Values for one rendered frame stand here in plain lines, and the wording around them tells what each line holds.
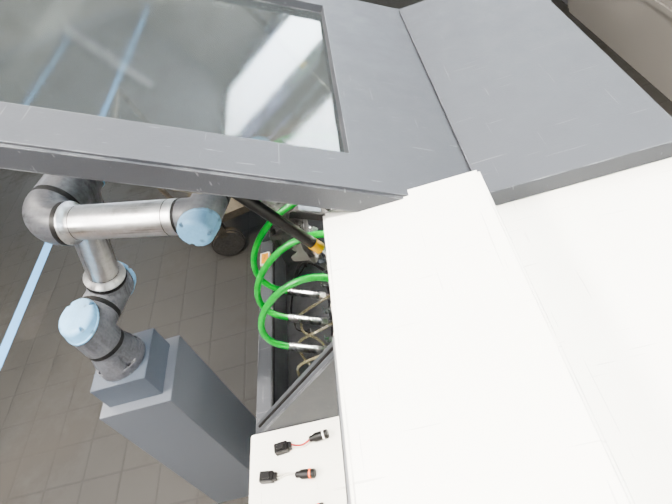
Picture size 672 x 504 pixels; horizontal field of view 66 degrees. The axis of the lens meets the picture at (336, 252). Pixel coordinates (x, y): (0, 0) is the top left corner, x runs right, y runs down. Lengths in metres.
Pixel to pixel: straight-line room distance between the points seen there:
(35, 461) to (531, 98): 2.79
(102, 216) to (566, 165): 0.86
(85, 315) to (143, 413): 0.38
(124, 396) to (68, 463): 1.27
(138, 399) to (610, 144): 1.43
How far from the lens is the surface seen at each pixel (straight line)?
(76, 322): 1.57
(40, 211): 1.25
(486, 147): 0.84
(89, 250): 1.48
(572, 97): 0.92
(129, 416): 1.77
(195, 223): 1.01
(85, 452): 2.93
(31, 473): 3.09
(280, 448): 1.19
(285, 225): 0.77
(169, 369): 1.73
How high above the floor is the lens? 2.01
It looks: 44 degrees down
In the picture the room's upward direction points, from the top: 24 degrees counter-clockwise
